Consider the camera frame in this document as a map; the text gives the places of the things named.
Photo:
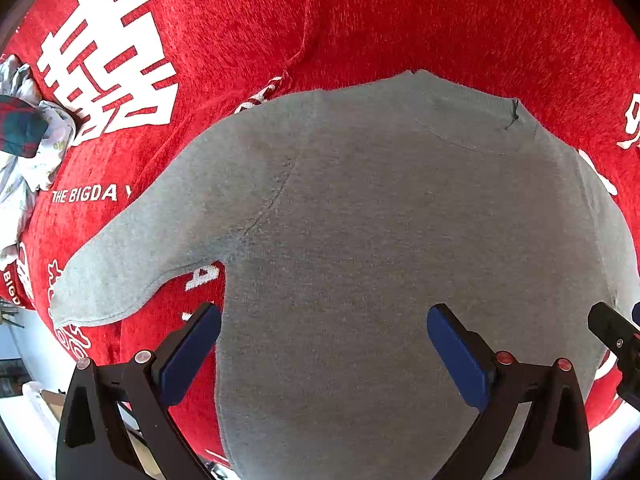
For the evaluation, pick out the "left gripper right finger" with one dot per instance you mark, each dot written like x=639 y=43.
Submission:
x=554 y=442

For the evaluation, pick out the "white floral cloth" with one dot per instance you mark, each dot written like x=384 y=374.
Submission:
x=22 y=178

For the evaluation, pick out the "grey knit sweater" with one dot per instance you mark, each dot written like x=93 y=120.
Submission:
x=340 y=217

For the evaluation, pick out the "dark plaid garment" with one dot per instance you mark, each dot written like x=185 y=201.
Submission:
x=22 y=127

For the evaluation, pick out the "red printed blanket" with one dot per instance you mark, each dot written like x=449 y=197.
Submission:
x=147 y=77

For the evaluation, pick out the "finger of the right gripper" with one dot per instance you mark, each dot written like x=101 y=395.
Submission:
x=622 y=339

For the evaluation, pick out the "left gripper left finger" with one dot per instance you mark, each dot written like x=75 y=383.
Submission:
x=93 y=442

